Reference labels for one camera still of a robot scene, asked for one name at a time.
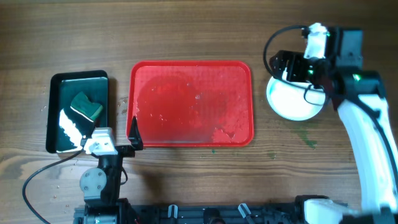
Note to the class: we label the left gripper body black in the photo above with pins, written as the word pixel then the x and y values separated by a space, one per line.
pixel 126 151

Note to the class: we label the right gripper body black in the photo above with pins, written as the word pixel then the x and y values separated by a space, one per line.
pixel 303 68

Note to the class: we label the white plate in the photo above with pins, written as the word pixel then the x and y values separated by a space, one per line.
pixel 296 104

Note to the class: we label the green yellow sponge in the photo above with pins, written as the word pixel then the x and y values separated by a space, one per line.
pixel 87 109

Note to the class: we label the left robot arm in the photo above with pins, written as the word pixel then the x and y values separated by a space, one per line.
pixel 101 185

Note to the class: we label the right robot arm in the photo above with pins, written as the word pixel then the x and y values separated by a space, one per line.
pixel 330 70

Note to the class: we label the red plastic tray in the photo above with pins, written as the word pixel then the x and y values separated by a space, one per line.
pixel 191 103

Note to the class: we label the black water tray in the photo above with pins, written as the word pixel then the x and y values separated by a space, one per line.
pixel 65 128

